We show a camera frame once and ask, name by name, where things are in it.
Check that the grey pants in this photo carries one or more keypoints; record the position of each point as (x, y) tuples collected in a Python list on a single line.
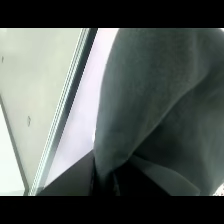
[(160, 100)]

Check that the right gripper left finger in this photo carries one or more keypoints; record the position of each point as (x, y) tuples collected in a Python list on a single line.
[(78, 180)]

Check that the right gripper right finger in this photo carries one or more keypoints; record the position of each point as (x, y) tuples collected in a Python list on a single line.
[(143, 183)]

